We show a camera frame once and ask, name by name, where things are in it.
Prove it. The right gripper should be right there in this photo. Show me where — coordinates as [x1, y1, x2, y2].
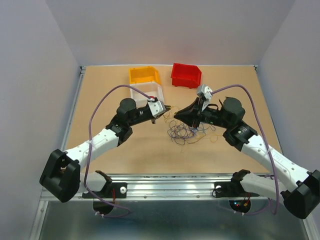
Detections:
[173, 97, 231, 129]

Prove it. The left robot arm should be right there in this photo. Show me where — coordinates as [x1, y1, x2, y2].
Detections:
[39, 98, 171, 203]

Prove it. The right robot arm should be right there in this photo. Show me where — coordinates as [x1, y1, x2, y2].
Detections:
[174, 97, 320, 219]

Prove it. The white plastic bin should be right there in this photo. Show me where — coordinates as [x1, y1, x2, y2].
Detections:
[130, 81, 165, 108]

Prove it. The yellow plastic bin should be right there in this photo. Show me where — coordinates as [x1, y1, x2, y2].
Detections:
[128, 66, 161, 85]

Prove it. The red plastic bin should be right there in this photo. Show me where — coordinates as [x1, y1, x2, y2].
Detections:
[170, 62, 202, 89]

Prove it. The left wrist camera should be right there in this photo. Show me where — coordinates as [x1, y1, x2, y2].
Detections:
[147, 100, 166, 118]

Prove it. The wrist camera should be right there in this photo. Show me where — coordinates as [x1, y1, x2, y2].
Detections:
[147, 100, 166, 118]
[196, 84, 213, 102]

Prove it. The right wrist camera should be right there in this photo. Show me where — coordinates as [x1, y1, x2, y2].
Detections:
[196, 84, 213, 102]

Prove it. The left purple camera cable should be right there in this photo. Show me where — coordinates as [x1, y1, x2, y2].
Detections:
[83, 84, 157, 218]

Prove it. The purple camera cable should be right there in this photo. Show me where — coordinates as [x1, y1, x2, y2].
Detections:
[83, 84, 157, 218]
[211, 84, 281, 216]

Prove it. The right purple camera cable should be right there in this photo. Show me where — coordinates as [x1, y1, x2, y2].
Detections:
[211, 84, 281, 216]

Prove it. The aluminium mounting rail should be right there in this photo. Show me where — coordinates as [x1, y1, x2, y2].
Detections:
[39, 173, 308, 202]

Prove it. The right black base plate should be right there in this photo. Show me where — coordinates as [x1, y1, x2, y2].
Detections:
[211, 181, 259, 198]

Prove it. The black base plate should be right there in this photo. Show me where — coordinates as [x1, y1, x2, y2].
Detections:
[211, 181, 259, 198]
[94, 182, 128, 199]

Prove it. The left aluminium side rail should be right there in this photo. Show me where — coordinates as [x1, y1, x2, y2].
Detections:
[59, 66, 87, 150]

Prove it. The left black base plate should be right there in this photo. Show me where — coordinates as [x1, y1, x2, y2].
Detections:
[94, 182, 128, 199]

